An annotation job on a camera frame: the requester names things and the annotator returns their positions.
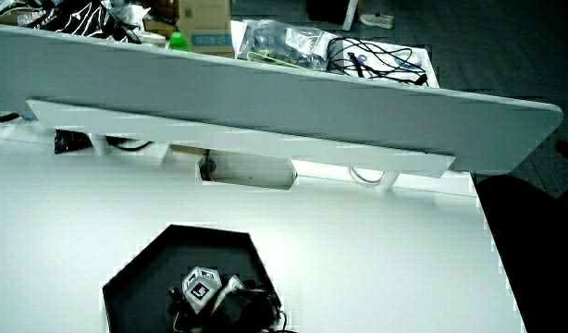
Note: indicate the person's right hand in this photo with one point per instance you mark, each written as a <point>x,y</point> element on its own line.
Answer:
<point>201,289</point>

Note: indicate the black hexagonal plate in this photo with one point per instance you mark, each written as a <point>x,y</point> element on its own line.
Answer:
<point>145,282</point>

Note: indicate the white desk shelf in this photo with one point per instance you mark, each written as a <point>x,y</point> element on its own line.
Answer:
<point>247,141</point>

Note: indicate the small black bag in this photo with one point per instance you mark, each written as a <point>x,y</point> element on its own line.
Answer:
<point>71,141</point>

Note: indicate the white desk partition panel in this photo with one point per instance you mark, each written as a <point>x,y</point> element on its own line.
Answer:
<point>275,102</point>

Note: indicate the green bottle cap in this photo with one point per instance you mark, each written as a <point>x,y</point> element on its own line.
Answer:
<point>178,41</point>

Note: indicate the clear plastic bag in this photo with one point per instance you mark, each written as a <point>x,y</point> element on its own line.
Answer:
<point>284,44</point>

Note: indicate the cardboard box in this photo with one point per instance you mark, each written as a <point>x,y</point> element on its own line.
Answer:
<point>205,23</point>

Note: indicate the black plastic bag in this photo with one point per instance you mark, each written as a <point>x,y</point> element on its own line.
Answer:
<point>80,18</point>

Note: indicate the white storage box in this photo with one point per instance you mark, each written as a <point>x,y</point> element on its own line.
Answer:
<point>427,62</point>

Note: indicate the white shoe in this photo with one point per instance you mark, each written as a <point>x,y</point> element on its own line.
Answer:
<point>376,20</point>

